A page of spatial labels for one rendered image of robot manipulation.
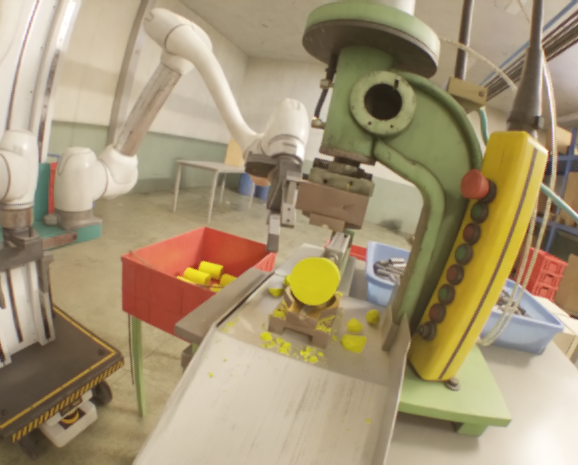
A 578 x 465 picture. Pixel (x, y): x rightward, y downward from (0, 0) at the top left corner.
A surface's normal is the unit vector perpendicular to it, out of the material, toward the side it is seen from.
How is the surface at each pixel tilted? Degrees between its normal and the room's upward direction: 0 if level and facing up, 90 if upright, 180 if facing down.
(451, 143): 90
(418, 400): 0
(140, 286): 90
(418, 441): 0
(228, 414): 30
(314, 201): 90
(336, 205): 90
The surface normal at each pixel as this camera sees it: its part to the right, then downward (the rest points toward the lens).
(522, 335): -0.29, 0.34
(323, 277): -0.20, -0.09
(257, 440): 0.05, -0.73
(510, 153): -0.95, -0.26
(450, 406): 0.21, -0.95
